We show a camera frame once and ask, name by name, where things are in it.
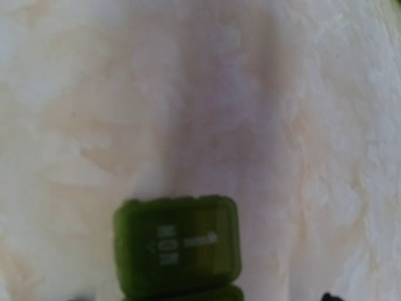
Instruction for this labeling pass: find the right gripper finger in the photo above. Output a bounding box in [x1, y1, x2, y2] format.
[322, 292, 343, 301]

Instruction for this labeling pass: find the green weekly pill organizer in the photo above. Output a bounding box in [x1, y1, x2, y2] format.
[113, 195, 242, 300]

